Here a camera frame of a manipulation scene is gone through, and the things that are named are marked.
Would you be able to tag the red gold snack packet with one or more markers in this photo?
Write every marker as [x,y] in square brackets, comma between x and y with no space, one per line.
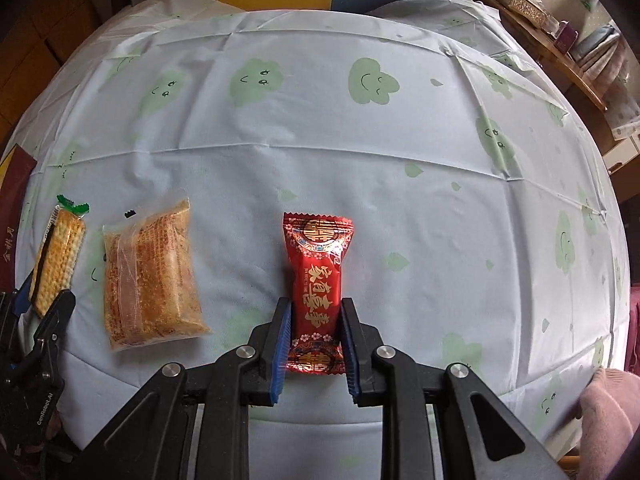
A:
[317,280]

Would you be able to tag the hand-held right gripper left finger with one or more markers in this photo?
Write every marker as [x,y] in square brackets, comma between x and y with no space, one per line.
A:
[279,357]

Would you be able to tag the standing paper bags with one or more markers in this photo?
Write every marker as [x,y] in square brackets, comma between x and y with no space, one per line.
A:
[600,55]

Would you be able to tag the maroon gold gift box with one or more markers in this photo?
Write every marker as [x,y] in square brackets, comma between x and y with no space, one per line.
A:
[12,210]

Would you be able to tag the white cabinet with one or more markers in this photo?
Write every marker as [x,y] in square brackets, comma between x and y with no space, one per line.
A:
[625,155]

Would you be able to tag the small purple box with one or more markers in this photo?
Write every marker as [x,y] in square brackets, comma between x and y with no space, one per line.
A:
[565,37]

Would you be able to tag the pink sweater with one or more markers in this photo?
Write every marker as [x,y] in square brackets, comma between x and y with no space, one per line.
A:
[607,415]

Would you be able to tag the green-topped cracker packet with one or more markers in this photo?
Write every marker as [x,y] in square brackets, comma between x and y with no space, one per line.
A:
[57,255]

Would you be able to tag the white dotted bag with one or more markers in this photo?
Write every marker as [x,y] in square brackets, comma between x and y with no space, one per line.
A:
[625,110]

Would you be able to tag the white green cloud tablecloth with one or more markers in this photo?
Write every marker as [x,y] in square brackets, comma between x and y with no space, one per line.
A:
[350,160]

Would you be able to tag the wooden side shelf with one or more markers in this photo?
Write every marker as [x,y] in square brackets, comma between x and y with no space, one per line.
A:
[565,65]

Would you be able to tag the ornate tissue box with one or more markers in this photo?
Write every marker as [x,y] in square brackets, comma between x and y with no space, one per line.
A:
[525,7]

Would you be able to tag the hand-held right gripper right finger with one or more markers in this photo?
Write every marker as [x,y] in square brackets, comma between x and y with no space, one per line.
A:
[351,357]

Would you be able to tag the clear sesame cake packet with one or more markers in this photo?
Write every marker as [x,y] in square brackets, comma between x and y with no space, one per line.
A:
[150,280]

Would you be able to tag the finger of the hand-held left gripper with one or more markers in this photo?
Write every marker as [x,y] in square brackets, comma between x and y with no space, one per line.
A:
[22,299]
[52,320]

